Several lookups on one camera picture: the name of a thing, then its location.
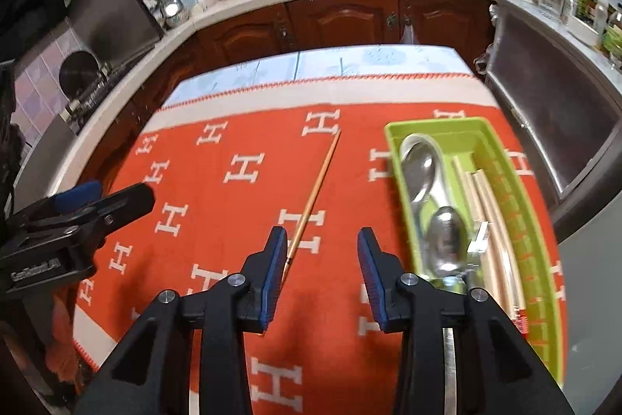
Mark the light brown wooden chopstick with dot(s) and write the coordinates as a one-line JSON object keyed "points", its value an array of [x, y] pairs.
{"points": [[316, 196]]}

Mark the steel splash guard panel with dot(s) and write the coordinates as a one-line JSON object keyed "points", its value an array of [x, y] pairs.
{"points": [[111, 16]]}

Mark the green plastic cutlery tray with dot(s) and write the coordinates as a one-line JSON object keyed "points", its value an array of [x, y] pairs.
{"points": [[537, 274]]}

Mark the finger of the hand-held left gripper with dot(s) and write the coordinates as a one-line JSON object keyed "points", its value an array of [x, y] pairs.
{"points": [[77, 196], [131, 203]]}

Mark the white ceramic soup spoon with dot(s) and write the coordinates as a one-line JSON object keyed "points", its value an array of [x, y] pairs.
{"points": [[440, 172]]}

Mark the patterned ceramic bowl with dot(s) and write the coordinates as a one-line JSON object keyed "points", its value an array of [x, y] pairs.
{"points": [[172, 6]]}

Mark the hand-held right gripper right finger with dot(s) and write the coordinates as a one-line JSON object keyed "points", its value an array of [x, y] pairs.
{"points": [[374, 283]]}

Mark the light blue tablecloth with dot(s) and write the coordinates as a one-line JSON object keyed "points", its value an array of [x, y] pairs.
{"points": [[340, 62]]}

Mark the orange printed blanket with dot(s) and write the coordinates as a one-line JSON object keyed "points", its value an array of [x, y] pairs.
{"points": [[233, 220]]}

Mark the large metal spoon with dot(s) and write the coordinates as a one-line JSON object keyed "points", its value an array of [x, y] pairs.
{"points": [[444, 235]]}

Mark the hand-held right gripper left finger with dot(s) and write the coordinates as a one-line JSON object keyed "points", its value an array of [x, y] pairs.
{"points": [[272, 279]]}

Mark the gas stove burner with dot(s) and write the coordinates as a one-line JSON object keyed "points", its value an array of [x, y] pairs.
{"points": [[77, 74]]}

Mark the wooden kitchen cabinets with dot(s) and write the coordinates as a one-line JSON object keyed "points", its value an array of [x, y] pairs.
{"points": [[340, 19]]}

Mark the row of condiment jars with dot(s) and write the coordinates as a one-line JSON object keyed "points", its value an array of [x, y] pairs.
{"points": [[578, 6]]}

